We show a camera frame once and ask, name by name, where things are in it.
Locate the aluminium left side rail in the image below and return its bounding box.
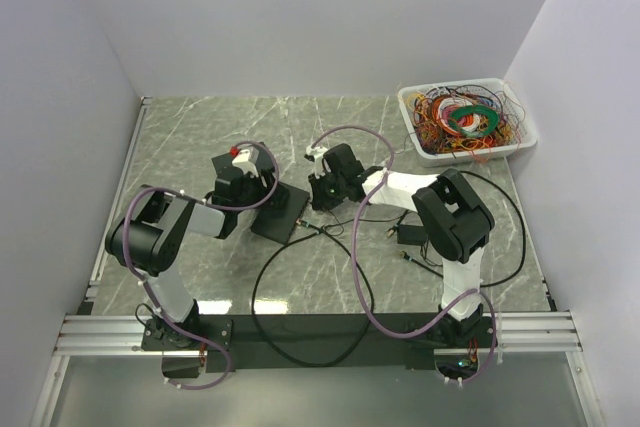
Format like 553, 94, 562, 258
76, 96, 153, 315

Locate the aluminium front rail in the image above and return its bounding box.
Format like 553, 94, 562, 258
53, 310, 584, 358

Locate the white plastic basket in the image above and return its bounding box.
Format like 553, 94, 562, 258
397, 78, 538, 167

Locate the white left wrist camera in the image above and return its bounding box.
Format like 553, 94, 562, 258
230, 145, 259, 178

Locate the colourful wire bundle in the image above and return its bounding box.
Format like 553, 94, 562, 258
390, 77, 526, 164

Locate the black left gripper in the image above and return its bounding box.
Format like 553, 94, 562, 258
234, 167, 290, 213

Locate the black power adapter brick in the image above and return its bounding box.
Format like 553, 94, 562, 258
396, 224, 428, 247

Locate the aluminium rail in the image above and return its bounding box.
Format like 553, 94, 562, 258
53, 310, 584, 358
76, 96, 153, 315

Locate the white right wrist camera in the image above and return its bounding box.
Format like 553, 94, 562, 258
304, 145, 328, 178

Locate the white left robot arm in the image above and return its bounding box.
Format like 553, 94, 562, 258
105, 167, 279, 349

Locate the black network switch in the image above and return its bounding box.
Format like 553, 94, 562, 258
211, 143, 263, 181
250, 183, 310, 245

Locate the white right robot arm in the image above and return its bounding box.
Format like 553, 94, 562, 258
305, 143, 495, 346

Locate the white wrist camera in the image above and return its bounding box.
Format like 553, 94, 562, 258
304, 145, 328, 178
230, 145, 259, 178

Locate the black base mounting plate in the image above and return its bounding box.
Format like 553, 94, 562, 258
141, 314, 496, 379

